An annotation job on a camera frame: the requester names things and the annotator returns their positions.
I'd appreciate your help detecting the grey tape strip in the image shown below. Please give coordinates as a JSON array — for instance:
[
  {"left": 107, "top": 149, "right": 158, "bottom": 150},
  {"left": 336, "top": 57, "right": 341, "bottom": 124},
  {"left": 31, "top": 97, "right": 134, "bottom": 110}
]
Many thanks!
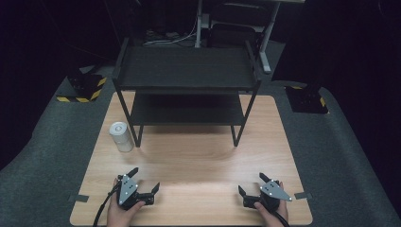
[
  {"left": 293, "top": 191, "right": 313, "bottom": 201},
  {"left": 67, "top": 194, "right": 90, "bottom": 203}
]

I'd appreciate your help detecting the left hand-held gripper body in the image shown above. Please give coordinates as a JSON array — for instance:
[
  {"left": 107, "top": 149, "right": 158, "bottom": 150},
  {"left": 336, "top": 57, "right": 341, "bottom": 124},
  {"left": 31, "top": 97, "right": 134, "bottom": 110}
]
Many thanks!
[{"left": 115, "top": 173, "right": 156, "bottom": 212}]

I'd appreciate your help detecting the white cable bundle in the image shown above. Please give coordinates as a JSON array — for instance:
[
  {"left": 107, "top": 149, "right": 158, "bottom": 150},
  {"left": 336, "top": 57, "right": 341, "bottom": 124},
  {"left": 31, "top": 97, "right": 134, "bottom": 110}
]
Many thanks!
[{"left": 142, "top": 17, "right": 199, "bottom": 47}]

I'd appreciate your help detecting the person's right hand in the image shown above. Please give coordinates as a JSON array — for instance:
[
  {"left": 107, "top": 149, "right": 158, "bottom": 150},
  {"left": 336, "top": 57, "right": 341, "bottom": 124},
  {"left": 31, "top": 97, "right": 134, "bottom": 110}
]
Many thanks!
[{"left": 253, "top": 181, "right": 289, "bottom": 227}]

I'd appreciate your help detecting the black chair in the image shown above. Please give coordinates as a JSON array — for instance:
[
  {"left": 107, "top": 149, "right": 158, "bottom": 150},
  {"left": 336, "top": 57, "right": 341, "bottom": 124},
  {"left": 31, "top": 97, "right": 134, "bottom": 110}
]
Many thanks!
[{"left": 208, "top": 2, "right": 267, "bottom": 49}]

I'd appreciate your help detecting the white cylindrical can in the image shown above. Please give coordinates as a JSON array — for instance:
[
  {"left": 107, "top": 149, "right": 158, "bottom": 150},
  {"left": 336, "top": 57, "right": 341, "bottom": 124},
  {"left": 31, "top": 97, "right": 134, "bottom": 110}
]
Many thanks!
[{"left": 108, "top": 121, "right": 135, "bottom": 153}]

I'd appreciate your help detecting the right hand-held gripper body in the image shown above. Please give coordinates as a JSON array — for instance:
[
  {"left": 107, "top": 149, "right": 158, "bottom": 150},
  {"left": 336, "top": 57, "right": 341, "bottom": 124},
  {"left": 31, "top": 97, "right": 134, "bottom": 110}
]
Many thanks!
[{"left": 242, "top": 179, "right": 293, "bottom": 213}]

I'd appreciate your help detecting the black cable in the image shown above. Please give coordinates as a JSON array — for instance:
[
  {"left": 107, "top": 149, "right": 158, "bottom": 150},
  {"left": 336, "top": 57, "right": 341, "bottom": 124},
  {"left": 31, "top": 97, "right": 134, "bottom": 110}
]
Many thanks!
[
  {"left": 267, "top": 201, "right": 291, "bottom": 227},
  {"left": 92, "top": 181, "right": 123, "bottom": 227}
]

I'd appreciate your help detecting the black yellow striped base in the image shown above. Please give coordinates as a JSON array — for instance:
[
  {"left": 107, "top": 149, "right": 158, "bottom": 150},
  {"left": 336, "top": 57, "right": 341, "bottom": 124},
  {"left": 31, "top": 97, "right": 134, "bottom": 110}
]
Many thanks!
[
  {"left": 56, "top": 73, "right": 108, "bottom": 104},
  {"left": 284, "top": 84, "right": 330, "bottom": 114}
]

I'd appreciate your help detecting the white metal desk frame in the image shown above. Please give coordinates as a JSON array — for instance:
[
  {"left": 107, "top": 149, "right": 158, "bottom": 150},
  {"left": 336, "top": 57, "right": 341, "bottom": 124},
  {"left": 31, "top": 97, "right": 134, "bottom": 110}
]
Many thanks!
[{"left": 194, "top": 0, "right": 306, "bottom": 75}]

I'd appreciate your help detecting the black two-tier shelf rack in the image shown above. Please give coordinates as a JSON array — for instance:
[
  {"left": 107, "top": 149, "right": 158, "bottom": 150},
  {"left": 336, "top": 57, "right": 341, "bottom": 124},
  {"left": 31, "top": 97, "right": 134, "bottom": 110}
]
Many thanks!
[{"left": 111, "top": 37, "right": 263, "bottom": 148}]

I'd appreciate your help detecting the person's left hand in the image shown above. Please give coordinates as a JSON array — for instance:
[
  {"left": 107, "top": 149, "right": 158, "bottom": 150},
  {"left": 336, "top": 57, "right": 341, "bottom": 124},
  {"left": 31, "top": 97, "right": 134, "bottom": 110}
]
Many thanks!
[{"left": 106, "top": 178, "right": 147, "bottom": 227}]

